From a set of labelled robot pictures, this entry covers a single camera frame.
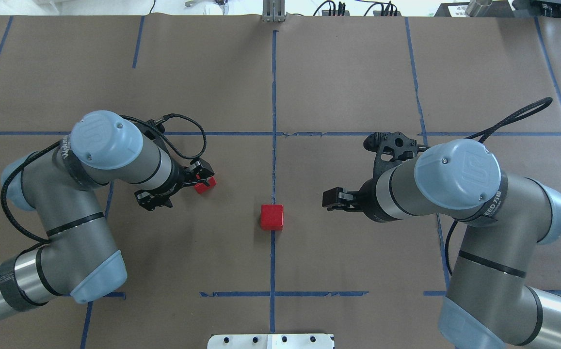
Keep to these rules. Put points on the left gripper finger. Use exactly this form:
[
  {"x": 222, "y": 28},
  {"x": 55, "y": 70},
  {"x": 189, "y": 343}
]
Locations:
[
  {"x": 150, "y": 201},
  {"x": 198, "y": 171}
]

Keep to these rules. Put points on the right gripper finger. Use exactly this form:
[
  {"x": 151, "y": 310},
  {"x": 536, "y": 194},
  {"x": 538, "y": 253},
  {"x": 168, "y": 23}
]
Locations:
[
  {"x": 341, "y": 204},
  {"x": 338, "y": 193}
]

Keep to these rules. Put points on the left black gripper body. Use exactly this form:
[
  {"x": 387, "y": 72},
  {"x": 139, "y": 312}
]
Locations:
[{"x": 177, "y": 179}]

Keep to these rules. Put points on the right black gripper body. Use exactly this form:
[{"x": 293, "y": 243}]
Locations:
[{"x": 368, "y": 198}]

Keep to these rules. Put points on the red block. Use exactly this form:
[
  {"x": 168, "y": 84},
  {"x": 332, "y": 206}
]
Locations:
[
  {"x": 271, "y": 217},
  {"x": 206, "y": 185}
]

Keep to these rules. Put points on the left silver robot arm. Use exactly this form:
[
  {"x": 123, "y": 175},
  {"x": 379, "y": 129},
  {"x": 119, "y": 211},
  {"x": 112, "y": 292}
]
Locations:
[{"x": 50, "y": 197}]

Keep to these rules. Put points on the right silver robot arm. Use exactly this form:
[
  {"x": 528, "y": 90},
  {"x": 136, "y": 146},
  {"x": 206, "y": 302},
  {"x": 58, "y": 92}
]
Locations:
[{"x": 487, "y": 304}]

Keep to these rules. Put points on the small metal cup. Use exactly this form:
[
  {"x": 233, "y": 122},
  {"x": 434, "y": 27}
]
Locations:
[{"x": 478, "y": 8}]

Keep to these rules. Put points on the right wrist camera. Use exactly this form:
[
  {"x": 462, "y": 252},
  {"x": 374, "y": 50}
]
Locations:
[{"x": 391, "y": 149}]

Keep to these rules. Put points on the aluminium frame post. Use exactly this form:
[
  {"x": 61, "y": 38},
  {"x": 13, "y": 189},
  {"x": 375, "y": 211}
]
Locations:
[{"x": 273, "y": 11}]

